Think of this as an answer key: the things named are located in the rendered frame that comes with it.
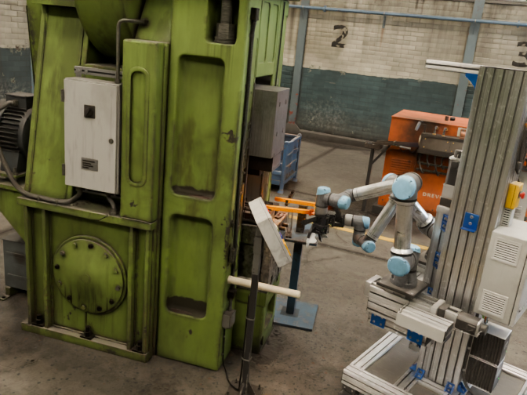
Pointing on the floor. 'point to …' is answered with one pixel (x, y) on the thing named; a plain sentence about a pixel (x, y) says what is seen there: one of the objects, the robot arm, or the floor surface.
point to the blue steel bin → (288, 161)
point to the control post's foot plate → (244, 389)
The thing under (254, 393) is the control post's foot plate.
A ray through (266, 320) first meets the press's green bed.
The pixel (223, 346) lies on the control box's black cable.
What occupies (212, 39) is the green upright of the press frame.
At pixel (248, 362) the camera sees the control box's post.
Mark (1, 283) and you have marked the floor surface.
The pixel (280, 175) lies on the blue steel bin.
